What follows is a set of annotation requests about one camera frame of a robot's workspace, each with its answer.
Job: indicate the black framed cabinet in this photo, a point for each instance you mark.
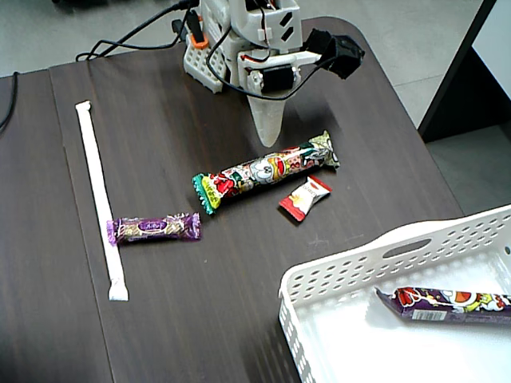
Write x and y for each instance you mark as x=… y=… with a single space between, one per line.
x=471 y=103

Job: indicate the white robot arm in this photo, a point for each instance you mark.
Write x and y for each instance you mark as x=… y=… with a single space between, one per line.
x=247 y=22

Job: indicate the white perforated plastic tray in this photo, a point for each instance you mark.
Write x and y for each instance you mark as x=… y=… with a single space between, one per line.
x=339 y=343

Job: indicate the white paper wrapped straw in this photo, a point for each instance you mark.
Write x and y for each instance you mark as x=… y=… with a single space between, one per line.
x=97 y=179

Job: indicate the black wrapped wrist camera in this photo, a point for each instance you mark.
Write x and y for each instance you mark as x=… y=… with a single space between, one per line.
x=343 y=52

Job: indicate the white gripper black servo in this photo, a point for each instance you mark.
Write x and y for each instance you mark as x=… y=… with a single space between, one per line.
x=276 y=79

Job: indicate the long purple cartoon snack stick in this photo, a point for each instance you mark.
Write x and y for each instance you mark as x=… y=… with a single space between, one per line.
x=439 y=305

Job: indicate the purple wrapped chocolate bar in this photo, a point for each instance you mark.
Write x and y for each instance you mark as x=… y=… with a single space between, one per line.
x=153 y=228

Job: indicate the orange black clamp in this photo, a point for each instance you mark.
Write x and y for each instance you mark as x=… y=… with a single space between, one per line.
x=199 y=41

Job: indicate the small red white candy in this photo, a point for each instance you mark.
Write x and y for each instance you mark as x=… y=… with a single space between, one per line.
x=303 y=199

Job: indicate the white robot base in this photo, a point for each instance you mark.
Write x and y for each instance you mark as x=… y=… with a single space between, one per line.
x=199 y=64

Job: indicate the long green cartoon snack stick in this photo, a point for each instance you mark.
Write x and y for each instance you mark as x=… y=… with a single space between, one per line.
x=259 y=171

